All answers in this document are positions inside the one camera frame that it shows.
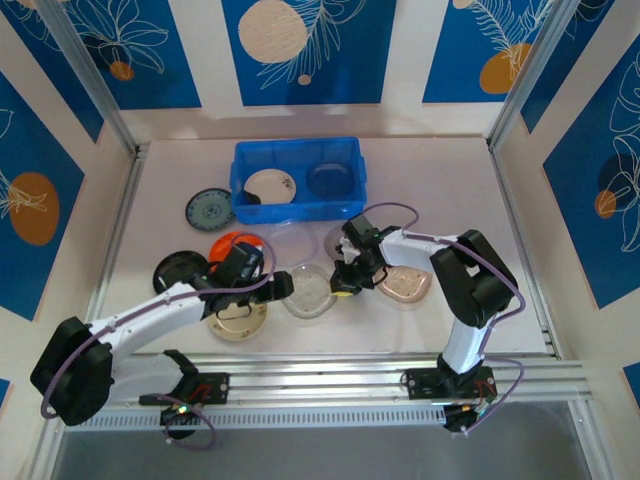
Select blue plastic bin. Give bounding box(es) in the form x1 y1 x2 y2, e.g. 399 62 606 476
229 136 370 225

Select aluminium rail frame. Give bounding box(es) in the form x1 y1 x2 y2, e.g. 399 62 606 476
42 352 594 414

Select clear square dotted plate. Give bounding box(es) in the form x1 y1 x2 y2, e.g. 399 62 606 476
279 263 337 320

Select dark blue patterned round plate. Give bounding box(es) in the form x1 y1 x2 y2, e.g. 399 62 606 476
185 186 236 232

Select cream plate with dark print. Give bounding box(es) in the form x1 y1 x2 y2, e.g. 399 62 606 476
243 168 298 206

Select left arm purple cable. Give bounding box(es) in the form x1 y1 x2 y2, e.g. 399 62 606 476
39 232 279 450

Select orange round plate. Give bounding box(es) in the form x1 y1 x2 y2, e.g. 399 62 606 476
207 230 266 276

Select aluminium corner post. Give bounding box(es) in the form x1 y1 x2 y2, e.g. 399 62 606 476
487 0 617 151
37 0 140 156

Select cream plate with floral rim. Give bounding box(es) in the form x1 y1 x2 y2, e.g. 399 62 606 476
208 299 269 344

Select clear round plastic plate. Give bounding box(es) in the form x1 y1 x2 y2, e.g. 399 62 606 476
267 219 320 269

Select white slotted cable duct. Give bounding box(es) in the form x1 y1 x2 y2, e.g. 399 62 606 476
64 405 451 432

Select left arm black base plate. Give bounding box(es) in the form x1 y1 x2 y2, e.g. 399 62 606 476
138 372 231 406

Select black round plate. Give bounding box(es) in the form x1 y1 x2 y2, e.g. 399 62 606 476
152 249 211 296

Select brown tinted clear plate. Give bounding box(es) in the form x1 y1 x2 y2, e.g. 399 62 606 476
305 161 357 199
374 264 434 307

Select aluminium side rail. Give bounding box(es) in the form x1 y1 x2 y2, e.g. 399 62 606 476
74 144 149 371

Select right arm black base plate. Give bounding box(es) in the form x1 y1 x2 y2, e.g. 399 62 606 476
405 367 499 401

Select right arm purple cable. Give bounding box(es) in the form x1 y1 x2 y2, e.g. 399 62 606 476
357 201 527 439

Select blue floral wall panel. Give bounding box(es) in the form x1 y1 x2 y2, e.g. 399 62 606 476
222 0 399 107
542 49 640 311
0 72 86 321
64 0 203 110
422 0 551 105

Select grey clear square plate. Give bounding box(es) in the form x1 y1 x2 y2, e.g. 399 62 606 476
323 224 351 262

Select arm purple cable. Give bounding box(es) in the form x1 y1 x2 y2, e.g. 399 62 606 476
357 201 527 439
39 232 279 450

